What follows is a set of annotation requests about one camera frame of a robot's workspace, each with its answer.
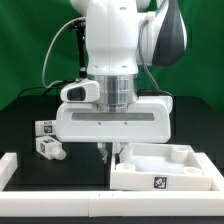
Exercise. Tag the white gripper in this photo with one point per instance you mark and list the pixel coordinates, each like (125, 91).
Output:
(145, 121)

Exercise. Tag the white square tabletop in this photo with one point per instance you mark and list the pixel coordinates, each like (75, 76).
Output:
(161, 167)

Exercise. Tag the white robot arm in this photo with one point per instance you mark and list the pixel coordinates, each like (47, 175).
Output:
(104, 107)

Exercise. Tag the white U-shaped fence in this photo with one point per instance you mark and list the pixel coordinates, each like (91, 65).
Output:
(109, 203)

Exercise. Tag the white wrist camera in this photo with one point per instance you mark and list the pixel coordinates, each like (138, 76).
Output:
(81, 91)

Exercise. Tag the black camera stand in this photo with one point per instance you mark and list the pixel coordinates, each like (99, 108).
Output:
(78, 25)

